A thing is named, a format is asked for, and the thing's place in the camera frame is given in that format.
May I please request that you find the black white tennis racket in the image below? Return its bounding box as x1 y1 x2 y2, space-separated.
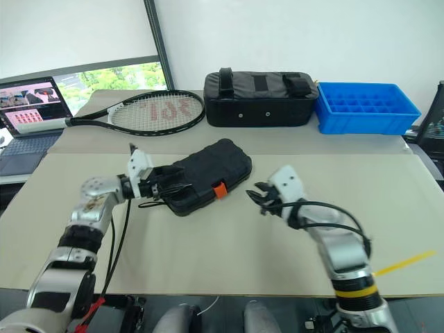
15 89 206 137

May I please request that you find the black office chair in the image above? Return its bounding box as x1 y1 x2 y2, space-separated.
413 79 444 192

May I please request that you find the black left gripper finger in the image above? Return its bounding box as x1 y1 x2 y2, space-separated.
157 183 196 202
157 165 185 183

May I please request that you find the grey rounded shape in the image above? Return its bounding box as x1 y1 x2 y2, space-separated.
151 302 203 333

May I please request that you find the black plastic tool case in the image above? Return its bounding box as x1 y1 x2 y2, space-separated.
162 138 253 218

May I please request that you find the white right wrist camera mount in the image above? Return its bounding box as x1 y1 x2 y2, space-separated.
268 165 309 223

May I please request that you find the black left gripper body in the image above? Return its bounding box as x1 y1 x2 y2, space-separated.
138 166 166 202

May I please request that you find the beige table mat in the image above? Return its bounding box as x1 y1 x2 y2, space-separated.
0 152 444 300

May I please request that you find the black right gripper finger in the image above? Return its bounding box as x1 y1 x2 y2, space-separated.
246 189 267 210
254 182 275 199

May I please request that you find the yellow strip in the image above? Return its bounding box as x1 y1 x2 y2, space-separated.
373 250 438 278

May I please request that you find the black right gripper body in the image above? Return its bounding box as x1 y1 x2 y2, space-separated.
258 185 289 219

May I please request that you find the thin white cable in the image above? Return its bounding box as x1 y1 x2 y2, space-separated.
198 295 221 318

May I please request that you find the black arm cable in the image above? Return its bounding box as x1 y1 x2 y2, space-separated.
100 197 164 302
275 200 375 259

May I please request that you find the blue plastic divided crate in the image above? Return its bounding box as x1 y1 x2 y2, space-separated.
314 81 422 136

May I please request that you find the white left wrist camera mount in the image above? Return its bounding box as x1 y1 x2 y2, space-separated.
126 144 155 199

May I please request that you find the dark window frame post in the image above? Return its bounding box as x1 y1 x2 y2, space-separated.
143 0 176 92

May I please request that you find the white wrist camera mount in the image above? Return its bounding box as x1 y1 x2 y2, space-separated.
126 144 155 199
268 165 309 223

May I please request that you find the black fabric bag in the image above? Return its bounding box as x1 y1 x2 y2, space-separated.
203 67 321 128

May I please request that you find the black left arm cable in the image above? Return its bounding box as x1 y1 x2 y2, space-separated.
100 197 164 302

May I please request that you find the red cable tie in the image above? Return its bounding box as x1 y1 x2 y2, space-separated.
76 297 106 333

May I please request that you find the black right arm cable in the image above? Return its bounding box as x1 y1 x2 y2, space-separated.
275 200 375 259

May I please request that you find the open laptop computer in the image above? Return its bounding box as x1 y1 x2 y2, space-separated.
0 76 74 182

